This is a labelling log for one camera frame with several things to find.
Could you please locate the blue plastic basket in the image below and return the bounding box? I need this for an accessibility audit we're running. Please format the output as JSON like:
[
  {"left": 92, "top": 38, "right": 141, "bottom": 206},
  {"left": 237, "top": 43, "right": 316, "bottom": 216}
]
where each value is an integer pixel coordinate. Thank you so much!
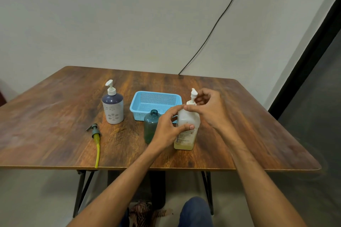
[{"left": 130, "top": 91, "right": 183, "bottom": 124}]

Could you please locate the brown checkered cloth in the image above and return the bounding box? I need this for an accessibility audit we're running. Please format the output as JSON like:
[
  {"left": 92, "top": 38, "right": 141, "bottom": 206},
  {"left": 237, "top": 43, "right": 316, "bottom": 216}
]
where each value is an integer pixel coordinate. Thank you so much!
[{"left": 129, "top": 200, "right": 174, "bottom": 227}]

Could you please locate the person's right forearm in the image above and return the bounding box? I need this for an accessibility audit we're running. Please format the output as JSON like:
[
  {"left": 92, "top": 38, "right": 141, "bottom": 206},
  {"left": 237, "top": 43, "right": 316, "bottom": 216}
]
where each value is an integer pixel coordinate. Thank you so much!
[{"left": 217, "top": 126, "right": 307, "bottom": 227}]

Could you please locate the black metal table leg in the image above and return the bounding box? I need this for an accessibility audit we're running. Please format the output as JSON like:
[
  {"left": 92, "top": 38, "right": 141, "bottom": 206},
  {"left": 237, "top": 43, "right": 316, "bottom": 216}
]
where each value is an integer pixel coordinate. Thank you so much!
[
  {"left": 72, "top": 170, "right": 95, "bottom": 218},
  {"left": 200, "top": 171, "right": 214, "bottom": 216}
]

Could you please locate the black table support post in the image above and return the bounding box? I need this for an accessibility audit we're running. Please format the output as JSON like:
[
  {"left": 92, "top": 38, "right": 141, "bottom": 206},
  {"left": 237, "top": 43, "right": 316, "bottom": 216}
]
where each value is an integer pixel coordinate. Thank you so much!
[{"left": 149, "top": 171, "right": 166, "bottom": 210}]

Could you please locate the large white pump cap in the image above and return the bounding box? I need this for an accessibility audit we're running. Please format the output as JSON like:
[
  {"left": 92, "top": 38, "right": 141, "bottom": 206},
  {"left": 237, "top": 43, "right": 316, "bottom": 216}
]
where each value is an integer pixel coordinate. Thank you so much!
[{"left": 186, "top": 88, "right": 198, "bottom": 106}]

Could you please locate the small white pump cap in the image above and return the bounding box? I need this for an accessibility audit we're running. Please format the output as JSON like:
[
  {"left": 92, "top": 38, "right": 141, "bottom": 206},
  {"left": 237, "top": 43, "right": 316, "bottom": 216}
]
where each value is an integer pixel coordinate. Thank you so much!
[{"left": 105, "top": 79, "right": 117, "bottom": 96}]

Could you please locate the small navy white floral bottle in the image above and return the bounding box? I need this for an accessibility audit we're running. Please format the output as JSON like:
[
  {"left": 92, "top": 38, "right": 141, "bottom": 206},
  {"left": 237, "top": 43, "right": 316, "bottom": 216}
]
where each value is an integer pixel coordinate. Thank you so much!
[{"left": 102, "top": 93, "right": 124, "bottom": 125}]

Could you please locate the person's left forearm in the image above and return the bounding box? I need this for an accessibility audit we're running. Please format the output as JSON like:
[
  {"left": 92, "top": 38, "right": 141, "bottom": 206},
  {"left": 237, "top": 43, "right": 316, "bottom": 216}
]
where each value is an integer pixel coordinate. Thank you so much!
[{"left": 66, "top": 144, "right": 167, "bottom": 227}]

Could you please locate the green pump cap yellow tube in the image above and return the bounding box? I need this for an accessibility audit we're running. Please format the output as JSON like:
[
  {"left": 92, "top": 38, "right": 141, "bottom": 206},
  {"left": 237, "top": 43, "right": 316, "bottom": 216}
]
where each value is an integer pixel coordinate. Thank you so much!
[{"left": 86, "top": 123, "right": 102, "bottom": 169}]

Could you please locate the person's leg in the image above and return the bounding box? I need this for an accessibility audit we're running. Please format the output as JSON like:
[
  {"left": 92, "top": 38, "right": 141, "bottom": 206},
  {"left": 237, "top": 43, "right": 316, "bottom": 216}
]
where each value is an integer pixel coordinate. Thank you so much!
[
  {"left": 178, "top": 196, "right": 213, "bottom": 227},
  {"left": 119, "top": 207, "right": 131, "bottom": 227}
]

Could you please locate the person's left hand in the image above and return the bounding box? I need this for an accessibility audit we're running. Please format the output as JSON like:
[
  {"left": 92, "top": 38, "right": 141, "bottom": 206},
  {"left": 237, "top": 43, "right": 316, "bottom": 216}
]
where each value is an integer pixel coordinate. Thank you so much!
[{"left": 149, "top": 104, "right": 195, "bottom": 153}]

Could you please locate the person's left leg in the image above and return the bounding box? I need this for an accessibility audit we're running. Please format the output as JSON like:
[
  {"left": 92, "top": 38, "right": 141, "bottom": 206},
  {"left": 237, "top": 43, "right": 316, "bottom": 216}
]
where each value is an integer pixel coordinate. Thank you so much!
[{"left": 119, "top": 207, "right": 131, "bottom": 227}]

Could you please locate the person's right hand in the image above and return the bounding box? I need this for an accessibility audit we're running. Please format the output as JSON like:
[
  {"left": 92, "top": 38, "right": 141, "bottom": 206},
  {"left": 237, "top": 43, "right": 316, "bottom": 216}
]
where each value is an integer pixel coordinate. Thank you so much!
[{"left": 183, "top": 88, "right": 232, "bottom": 134}]

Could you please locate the person's right leg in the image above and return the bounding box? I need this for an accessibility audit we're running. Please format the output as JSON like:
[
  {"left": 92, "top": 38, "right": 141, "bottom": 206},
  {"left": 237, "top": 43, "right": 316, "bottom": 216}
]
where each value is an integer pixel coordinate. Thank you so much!
[{"left": 178, "top": 196, "right": 213, "bottom": 227}]

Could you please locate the black wall cable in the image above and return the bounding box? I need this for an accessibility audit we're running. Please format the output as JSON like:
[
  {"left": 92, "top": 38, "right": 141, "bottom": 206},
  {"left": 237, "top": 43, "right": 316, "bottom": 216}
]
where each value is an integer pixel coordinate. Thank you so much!
[{"left": 178, "top": 0, "right": 250, "bottom": 75}]

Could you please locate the large translucent bottle yellow liquid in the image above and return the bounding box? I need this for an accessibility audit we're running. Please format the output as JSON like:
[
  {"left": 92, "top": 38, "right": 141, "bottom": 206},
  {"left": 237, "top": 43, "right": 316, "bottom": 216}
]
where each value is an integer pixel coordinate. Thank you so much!
[{"left": 173, "top": 101, "right": 201, "bottom": 151}]

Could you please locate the small green plastic bottle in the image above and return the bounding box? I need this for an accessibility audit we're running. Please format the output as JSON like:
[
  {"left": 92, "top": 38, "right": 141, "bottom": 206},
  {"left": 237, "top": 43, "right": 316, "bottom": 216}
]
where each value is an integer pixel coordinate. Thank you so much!
[{"left": 144, "top": 109, "right": 162, "bottom": 144}]

